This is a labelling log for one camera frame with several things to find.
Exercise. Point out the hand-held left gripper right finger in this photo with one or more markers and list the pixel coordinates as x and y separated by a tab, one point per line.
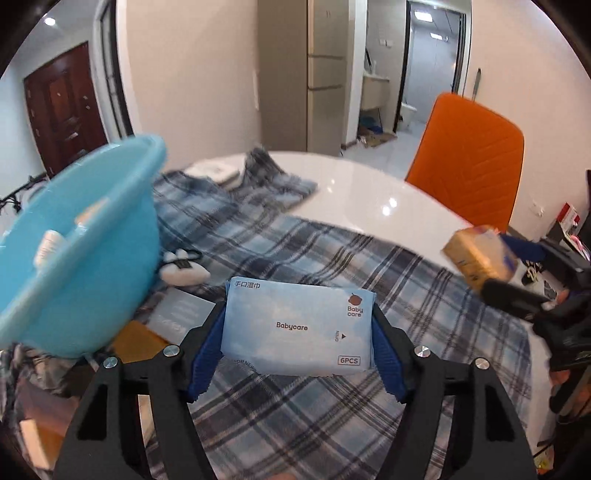
388	355

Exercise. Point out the light blue wet wipes pack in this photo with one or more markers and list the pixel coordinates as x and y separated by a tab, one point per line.
295	327

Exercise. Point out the dark brown entrance door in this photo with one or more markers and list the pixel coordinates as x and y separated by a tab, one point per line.
60	110

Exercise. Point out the beige refrigerator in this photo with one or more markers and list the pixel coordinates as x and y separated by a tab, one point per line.
323	69

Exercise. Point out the white toilet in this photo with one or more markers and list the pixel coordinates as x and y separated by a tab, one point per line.
408	114

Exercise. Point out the blue plastic basin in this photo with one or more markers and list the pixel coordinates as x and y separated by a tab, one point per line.
92	286

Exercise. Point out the black framed glass door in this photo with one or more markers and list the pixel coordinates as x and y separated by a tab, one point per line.
113	69

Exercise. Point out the black bicycle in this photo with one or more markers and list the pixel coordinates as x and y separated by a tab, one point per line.
14	198

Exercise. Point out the orange chair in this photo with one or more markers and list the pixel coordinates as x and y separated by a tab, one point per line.
466	157

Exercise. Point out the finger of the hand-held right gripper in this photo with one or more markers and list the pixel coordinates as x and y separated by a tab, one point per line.
524	248
512	297

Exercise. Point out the white flat device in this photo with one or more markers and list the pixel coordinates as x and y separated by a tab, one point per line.
214	170

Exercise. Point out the flattened cardboard on floor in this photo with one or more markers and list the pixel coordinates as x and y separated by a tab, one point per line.
376	137

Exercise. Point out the gold and blue cigarette pack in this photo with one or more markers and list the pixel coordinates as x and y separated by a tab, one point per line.
480	258

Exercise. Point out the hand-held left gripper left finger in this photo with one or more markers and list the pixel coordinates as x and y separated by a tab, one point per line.
207	350

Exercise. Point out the blue plaid cloth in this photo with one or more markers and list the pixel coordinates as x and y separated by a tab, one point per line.
300	415

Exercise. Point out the brown flat box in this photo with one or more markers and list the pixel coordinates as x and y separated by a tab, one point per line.
138	341

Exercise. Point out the white sink cabinet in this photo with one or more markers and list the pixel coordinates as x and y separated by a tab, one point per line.
376	90

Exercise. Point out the red and white box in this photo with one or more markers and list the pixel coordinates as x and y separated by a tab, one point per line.
570	217

